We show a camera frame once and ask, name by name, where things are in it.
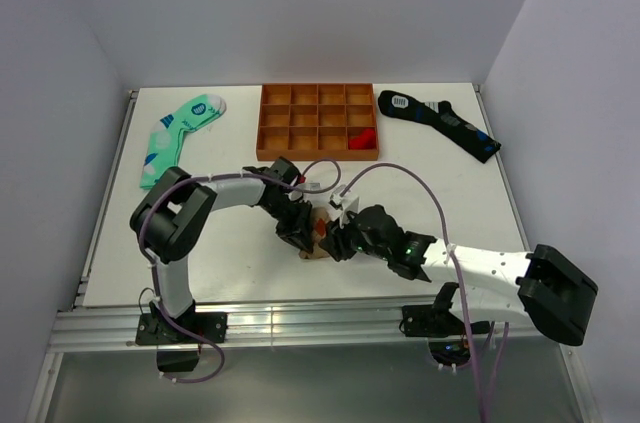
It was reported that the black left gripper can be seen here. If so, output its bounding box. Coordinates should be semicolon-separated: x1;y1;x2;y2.
262;195;312;254

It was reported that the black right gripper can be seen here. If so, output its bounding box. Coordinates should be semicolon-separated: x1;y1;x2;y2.
318;205;390;262

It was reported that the brown argyle sock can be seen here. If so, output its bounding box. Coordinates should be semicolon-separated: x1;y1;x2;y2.
298;207;331;260

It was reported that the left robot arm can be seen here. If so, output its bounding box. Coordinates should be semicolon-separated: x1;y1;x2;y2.
130;157;314;342

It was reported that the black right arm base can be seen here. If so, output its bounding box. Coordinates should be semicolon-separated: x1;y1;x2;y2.
399;302;471;370

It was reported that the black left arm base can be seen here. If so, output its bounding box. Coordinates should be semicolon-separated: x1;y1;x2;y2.
134;306;227;376

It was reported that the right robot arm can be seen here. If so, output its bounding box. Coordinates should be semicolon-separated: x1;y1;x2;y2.
319;205;598;347

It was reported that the red rolled sock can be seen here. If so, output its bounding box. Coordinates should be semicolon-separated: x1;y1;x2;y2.
348;128;377;150

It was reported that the orange compartment tray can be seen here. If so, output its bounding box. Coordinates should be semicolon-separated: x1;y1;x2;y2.
256;83;380;161

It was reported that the black blue sock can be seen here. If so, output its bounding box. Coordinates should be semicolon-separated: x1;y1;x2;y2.
378;90;501;163

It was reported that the mint green sock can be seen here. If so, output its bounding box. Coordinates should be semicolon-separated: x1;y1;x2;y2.
139;94;227;190

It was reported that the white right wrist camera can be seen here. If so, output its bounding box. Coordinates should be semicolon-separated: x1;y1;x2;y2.
328;184;359;228

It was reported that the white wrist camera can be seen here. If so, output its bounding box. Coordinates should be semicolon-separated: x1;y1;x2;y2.
289;177;322;202
328;184;359;228

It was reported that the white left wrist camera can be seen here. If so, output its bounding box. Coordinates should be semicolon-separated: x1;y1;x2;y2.
289;177;322;202

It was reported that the aluminium frame rail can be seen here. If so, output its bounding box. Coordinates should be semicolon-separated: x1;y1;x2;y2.
47;293;574;349

